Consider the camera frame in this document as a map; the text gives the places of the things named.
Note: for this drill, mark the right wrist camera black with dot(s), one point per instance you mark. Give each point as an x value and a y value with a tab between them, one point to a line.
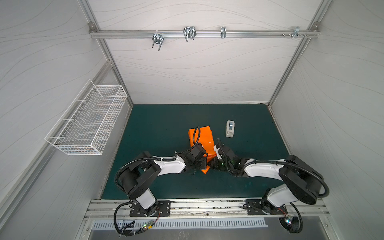
224	152

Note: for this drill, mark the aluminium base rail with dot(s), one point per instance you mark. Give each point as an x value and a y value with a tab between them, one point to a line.
200	208

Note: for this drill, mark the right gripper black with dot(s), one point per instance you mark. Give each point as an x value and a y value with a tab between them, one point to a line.
217	163

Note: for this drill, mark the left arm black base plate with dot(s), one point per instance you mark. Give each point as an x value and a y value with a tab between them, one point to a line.
159	208

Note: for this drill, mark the white wire basket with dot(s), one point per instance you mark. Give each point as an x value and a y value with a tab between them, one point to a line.
86	125

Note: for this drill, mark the white vent strip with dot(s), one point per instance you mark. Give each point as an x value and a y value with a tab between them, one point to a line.
173	224

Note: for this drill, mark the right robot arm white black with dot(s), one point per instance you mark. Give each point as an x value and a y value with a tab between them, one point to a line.
300	182

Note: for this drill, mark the orange wrapping paper sheet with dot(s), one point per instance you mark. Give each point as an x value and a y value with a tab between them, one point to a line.
206	139

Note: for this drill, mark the green table mat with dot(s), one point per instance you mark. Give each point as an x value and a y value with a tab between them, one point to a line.
162	130

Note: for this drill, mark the metal u-bolt clamp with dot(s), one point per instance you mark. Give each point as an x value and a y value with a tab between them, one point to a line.
189	33
157	39

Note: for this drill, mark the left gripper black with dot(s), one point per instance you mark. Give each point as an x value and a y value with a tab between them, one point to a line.
202	162

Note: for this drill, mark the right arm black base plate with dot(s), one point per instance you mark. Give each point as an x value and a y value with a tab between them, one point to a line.
262	207

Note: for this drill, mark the aluminium cross rail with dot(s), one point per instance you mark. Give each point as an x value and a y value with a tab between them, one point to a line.
201	34

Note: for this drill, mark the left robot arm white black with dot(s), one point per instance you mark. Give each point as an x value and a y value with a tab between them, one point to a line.
136	177

